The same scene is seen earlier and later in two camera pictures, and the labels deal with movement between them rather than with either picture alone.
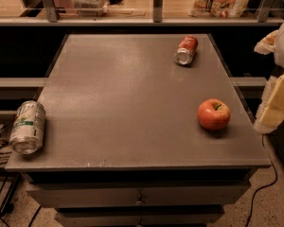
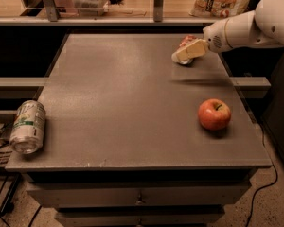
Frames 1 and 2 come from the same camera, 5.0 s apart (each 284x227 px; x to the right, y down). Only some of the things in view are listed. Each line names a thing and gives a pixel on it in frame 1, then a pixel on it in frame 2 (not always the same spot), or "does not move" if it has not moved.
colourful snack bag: [220, 1] does not move
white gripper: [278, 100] to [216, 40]
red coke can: [185, 53] does not move
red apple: [214, 113] does not move
